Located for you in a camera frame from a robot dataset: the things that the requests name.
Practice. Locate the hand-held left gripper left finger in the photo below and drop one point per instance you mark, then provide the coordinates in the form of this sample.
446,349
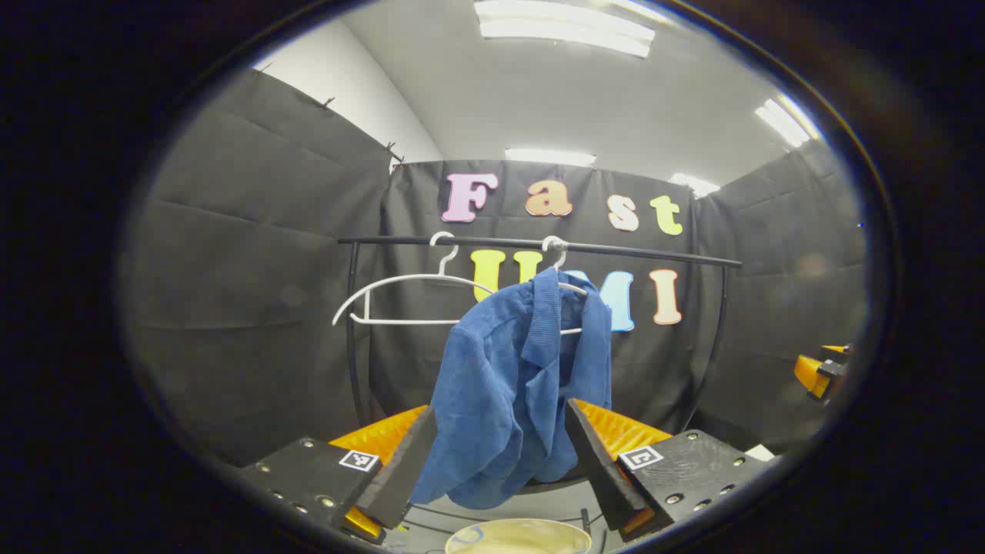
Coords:
404,469

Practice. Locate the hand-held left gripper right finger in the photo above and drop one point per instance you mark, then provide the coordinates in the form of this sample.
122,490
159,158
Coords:
596,462

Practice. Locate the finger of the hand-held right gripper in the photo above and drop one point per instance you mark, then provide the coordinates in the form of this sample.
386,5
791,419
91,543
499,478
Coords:
812,373

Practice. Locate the round beige laundry hamper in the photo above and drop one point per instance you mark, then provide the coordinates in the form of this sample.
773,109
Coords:
515,538

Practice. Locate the white plastic hanger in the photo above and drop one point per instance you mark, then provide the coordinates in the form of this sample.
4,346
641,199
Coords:
554,242
400,321

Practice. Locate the black clothes rack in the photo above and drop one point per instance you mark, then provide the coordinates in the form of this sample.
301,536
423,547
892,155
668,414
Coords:
654,255

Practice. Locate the black backdrop cloth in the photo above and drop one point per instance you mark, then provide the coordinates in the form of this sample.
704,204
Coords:
254,308

